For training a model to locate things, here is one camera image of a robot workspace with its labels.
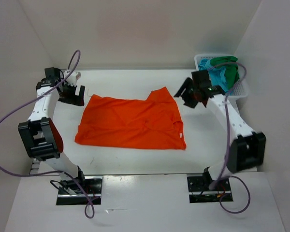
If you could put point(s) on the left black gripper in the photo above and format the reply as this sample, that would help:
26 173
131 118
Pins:
74 99

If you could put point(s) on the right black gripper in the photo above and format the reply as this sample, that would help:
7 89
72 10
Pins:
187 85

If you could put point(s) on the orange t-shirt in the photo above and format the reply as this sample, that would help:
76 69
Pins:
154 123

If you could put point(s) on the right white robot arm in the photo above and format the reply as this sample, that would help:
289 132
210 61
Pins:
245 147

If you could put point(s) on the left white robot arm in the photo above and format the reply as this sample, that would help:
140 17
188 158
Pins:
71 176

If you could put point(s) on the light blue t-shirt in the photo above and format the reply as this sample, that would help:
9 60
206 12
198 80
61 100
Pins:
216 72

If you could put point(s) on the green t-shirt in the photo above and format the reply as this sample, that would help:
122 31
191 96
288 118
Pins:
231 73

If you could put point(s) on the white plastic basket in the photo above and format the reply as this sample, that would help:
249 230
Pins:
239 89

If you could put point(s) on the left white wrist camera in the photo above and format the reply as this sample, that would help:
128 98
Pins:
71 77

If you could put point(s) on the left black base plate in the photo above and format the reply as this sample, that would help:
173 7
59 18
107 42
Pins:
93 187

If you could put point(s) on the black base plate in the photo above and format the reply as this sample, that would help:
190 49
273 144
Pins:
199 193
93 187

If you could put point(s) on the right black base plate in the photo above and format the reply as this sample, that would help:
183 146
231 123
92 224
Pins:
199 193

